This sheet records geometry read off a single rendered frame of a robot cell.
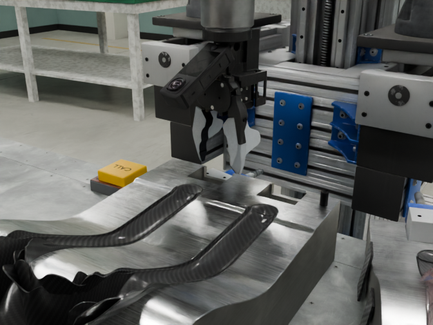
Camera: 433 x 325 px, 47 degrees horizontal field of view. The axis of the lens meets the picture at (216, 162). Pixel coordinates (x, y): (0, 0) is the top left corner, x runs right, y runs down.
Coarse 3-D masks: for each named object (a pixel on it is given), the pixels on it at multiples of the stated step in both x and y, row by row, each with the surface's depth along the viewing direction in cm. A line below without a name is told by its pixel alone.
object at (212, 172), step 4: (212, 168) 80; (260, 168) 85; (208, 172) 78; (212, 172) 78; (216, 172) 78; (220, 172) 78; (224, 172) 81; (228, 172) 81; (232, 172) 81; (252, 172) 84; (256, 172) 84; (260, 172) 85; (212, 176) 77; (216, 176) 77; (220, 176) 77; (224, 176) 77; (228, 176) 77; (248, 176) 80; (252, 176) 83; (256, 176) 84
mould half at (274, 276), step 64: (128, 192) 64; (256, 192) 64; (64, 256) 43; (128, 256) 48; (192, 256) 51; (256, 256) 51; (320, 256) 59; (128, 320) 35; (192, 320) 35; (256, 320) 45
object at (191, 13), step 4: (188, 0) 117; (192, 0) 112; (196, 0) 111; (188, 4) 116; (192, 4) 112; (196, 4) 111; (188, 8) 114; (192, 8) 112; (196, 8) 111; (200, 8) 111; (188, 12) 114; (192, 12) 113; (196, 12) 112; (200, 12) 111; (188, 16) 115; (192, 16) 113; (196, 16) 112; (200, 16) 111
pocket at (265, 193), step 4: (272, 184) 66; (264, 188) 65; (268, 188) 66; (272, 188) 66; (260, 192) 64; (264, 192) 65; (268, 192) 66; (272, 192) 67; (264, 196) 65; (268, 196) 66; (272, 196) 66; (276, 196) 66; (280, 196) 66; (284, 196) 66; (276, 200) 66; (280, 200) 66; (284, 200) 66; (288, 200) 65; (292, 200) 65; (296, 200) 65
